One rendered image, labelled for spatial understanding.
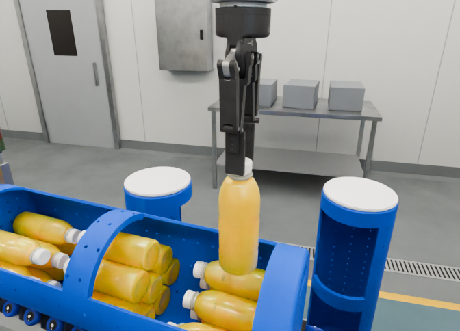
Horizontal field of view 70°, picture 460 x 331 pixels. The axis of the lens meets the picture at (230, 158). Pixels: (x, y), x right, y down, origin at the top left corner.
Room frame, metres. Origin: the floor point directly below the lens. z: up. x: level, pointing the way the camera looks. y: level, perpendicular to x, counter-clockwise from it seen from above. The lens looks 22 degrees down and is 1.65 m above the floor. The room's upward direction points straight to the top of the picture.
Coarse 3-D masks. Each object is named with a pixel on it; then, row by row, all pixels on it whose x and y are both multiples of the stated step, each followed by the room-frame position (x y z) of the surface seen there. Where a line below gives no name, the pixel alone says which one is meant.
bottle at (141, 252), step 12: (120, 240) 0.63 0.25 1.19; (132, 240) 0.63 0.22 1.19; (144, 240) 0.63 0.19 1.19; (156, 240) 0.64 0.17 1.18; (108, 252) 0.62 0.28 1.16; (120, 252) 0.61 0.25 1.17; (132, 252) 0.60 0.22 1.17; (144, 252) 0.60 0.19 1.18; (156, 252) 0.64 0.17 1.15; (132, 264) 0.60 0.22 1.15; (144, 264) 0.59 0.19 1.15
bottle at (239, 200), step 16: (240, 176) 0.47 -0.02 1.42; (224, 192) 0.47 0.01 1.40; (240, 192) 0.46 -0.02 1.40; (256, 192) 0.47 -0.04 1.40; (224, 208) 0.46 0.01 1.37; (240, 208) 0.45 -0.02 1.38; (256, 208) 0.46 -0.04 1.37; (224, 224) 0.46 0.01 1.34; (240, 224) 0.45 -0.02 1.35; (256, 224) 0.46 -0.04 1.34; (224, 240) 0.46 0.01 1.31; (240, 240) 0.45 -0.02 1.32; (256, 240) 0.47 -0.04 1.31; (224, 256) 0.46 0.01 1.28; (240, 256) 0.45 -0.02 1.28; (256, 256) 0.47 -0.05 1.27; (240, 272) 0.45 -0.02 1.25
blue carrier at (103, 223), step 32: (0, 192) 0.79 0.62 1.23; (32, 192) 0.87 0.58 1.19; (0, 224) 0.81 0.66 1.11; (96, 224) 0.63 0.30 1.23; (128, 224) 0.65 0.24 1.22; (160, 224) 0.74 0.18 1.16; (192, 224) 0.66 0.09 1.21; (96, 256) 0.55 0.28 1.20; (192, 256) 0.73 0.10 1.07; (288, 256) 0.52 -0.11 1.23; (0, 288) 0.59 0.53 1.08; (32, 288) 0.56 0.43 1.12; (64, 288) 0.53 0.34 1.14; (192, 288) 0.68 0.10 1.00; (288, 288) 0.45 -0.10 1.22; (64, 320) 0.54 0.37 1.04; (96, 320) 0.50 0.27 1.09; (128, 320) 0.47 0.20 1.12; (160, 320) 0.62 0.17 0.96; (192, 320) 0.61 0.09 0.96; (256, 320) 0.41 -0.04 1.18; (288, 320) 0.40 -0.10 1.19
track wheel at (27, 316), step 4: (28, 308) 0.63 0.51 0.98; (28, 312) 0.63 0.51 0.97; (32, 312) 0.62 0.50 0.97; (36, 312) 0.62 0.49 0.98; (24, 316) 0.62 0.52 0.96; (28, 316) 0.62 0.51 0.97; (32, 316) 0.62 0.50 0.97; (36, 316) 0.62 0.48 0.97; (40, 316) 0.62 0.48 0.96; (24, 320) 0.62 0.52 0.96; (28, 320) 0.61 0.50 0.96; (32, 320) 0.61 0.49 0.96; (36, 320) 0.61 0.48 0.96; (28, 324) 0.61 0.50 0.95; (32, 324) 0.61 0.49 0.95
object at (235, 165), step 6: (240, 138) 0.46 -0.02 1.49; (240, 144) 0.46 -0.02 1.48; (240, 150) 0.46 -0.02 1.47; (228, 156) 0.46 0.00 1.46; (234, 156) 0.46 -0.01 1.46; (240, 156) 0.46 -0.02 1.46; (228, 162) 0.46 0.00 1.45; (234, 162) 0.46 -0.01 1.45; (240, 162) 0.46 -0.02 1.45; (228, 168) 0.46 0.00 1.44; (234, 168) 0.46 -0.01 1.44; (240, 168) 0.46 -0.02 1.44; (234, 174) 0.46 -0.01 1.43; (240, 174) 0.46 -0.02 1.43
